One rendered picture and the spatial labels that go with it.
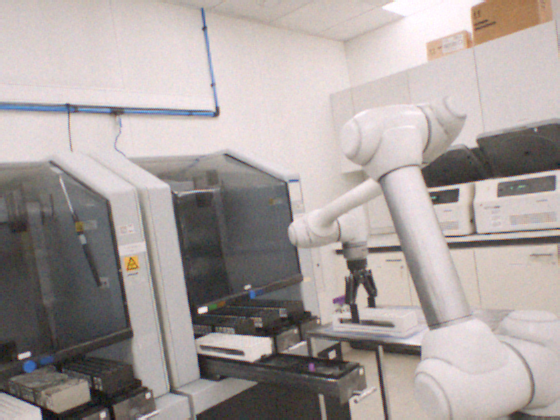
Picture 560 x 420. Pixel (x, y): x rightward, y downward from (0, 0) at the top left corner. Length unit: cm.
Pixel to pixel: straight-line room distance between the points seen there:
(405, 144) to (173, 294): 95
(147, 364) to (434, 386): 95
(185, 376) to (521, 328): 109
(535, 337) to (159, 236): 115
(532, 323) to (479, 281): 249
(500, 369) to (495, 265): 253
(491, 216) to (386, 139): 248
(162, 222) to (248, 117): 210
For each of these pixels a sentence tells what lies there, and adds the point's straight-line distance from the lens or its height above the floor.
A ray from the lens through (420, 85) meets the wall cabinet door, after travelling 417.
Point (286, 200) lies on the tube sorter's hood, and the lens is 218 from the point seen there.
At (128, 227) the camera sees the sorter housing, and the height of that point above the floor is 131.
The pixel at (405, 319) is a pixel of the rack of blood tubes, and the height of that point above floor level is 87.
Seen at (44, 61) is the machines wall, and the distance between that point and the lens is 297.
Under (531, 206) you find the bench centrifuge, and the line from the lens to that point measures 359.
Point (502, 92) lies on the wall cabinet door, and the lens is 393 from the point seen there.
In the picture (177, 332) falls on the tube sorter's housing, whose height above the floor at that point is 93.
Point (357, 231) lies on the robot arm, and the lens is 178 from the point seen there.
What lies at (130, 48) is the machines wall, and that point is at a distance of 327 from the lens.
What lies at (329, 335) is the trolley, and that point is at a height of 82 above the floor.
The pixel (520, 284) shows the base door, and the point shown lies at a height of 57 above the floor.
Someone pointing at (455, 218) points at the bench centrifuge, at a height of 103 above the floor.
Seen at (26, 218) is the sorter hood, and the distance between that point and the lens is 153.
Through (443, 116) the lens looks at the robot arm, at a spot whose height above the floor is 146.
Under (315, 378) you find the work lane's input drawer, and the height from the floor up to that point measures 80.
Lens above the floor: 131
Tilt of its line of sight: 3 degrees down
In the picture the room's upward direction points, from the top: 9 degrees counter-clockwise
